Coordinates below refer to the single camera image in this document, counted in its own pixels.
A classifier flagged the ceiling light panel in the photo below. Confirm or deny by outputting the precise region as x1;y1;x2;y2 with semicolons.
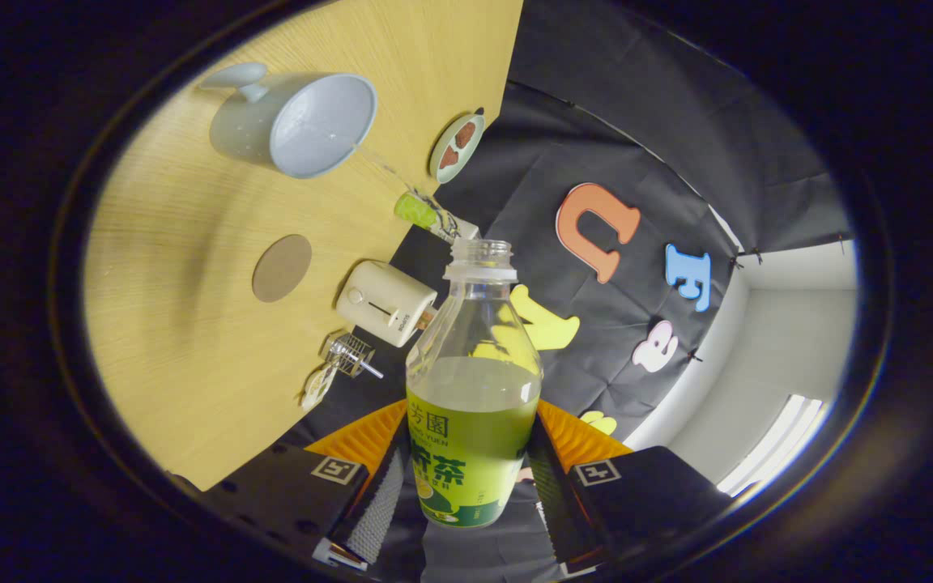
716;394;832;497

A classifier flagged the wooden table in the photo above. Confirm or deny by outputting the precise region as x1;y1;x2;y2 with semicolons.
82;0;526;492

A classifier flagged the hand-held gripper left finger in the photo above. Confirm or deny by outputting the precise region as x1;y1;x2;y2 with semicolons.
183;398;412;572

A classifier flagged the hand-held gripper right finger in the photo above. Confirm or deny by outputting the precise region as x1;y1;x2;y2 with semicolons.
525;398;735;577

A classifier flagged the round brown coaster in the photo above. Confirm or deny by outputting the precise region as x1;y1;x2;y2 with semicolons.
252;234;313;304

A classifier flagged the metal mesh holder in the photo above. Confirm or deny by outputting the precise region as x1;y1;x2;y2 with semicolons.
322;332;376;380

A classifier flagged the black backdrop cloth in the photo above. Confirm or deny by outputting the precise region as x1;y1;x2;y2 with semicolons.
276;0;854;583

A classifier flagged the slim white green bottle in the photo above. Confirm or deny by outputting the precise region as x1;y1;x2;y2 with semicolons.
394;190;481;245

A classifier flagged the white toaster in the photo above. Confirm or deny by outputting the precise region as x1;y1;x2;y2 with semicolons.
335;260;439;349

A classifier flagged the green label juice bottle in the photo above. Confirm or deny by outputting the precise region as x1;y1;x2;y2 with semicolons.
405;238;544;530

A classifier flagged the pale green plate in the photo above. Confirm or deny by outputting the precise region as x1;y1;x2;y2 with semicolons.
429;109;486;185

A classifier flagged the white cup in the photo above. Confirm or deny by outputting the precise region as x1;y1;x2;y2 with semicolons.
199;62;378;180

